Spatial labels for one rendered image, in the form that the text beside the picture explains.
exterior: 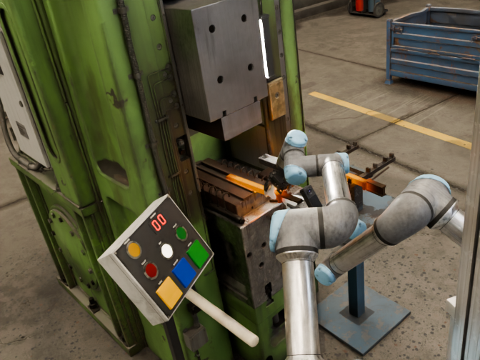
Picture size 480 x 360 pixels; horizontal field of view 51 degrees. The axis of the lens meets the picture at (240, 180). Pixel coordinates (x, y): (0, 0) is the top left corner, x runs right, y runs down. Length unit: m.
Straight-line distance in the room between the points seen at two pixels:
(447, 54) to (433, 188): 4.04
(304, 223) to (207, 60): 0.72
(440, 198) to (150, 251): 0.89
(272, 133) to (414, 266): 1.38
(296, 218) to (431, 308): 1.73
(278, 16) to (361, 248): 1.07
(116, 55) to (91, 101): 0.43
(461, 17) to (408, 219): 4.90
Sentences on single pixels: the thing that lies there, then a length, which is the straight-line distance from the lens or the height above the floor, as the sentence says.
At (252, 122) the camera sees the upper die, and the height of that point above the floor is 1.29.
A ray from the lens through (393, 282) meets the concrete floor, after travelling 3.11.
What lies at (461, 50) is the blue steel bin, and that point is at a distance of 5.47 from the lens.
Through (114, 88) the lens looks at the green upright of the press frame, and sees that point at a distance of 1.77.
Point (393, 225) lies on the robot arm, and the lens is 1.49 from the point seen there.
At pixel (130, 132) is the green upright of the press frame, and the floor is 1.39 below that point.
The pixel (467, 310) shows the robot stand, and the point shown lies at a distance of 1.04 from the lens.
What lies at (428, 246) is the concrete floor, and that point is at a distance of 3.40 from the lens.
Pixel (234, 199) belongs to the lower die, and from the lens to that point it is 2.07.
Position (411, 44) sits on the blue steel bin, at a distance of 5.76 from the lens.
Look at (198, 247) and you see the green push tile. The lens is 1.77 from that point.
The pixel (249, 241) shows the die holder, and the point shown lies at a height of 0.83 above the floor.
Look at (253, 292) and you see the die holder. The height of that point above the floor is 0.57.
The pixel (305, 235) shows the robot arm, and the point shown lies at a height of 1.26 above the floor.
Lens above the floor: 2.06
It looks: 29 degrees down
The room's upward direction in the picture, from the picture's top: 9 degrees counter-clockwise
